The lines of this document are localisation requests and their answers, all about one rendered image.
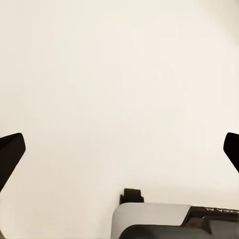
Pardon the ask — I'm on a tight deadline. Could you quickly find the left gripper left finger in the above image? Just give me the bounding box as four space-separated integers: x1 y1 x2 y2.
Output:
0 132 26 192

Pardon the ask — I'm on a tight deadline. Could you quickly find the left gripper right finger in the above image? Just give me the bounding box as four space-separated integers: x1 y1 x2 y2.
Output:
223 132 239 173

